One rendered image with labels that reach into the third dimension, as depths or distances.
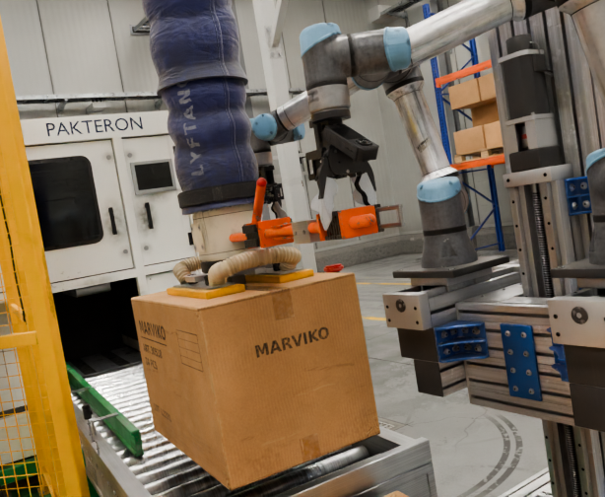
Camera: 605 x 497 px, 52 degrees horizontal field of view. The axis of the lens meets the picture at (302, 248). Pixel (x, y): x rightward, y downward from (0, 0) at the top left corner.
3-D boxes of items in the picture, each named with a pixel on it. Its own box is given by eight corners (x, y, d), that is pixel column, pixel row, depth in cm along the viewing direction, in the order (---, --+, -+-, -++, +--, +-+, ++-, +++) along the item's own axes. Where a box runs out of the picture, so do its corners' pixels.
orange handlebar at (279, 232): (188, 249, 187) (186, 238, 187) (277, 233, 201) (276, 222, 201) (355, 234, 105) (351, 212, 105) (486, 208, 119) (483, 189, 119)
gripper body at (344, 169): (342, 180, 120) (333, 117, 119) (368, 175, 112) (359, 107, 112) (307, 184, 116) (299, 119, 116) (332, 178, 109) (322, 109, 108)
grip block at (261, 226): (243, 249, 144) (239, 225, 144) (281, 243, 149) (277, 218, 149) (258, 248, 137) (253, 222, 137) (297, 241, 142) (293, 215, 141)
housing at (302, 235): (293, 245, 125) (289, 223, 125) (321, 239, 129) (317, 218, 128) (308, 244, 119) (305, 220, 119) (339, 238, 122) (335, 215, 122)
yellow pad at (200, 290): (167, 295, 174) (164, 277, 174) (200, 288, 179) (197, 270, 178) (207, 300, 144) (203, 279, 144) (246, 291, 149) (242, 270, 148)
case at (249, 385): (154, 429, 185) (130, 298, 183) (273, 391, 205) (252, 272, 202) (231, 492, 133) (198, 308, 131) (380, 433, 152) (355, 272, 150)
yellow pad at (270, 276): (230, 281, 183) (227, 264, 182) (260, 275, 187) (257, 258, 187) (280, 284, 153) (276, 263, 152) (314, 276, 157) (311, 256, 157)
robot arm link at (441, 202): (418, 232, 165) (410, 181, 165) (426, 228, 178) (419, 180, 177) (464, 226, 161) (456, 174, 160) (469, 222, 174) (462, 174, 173)
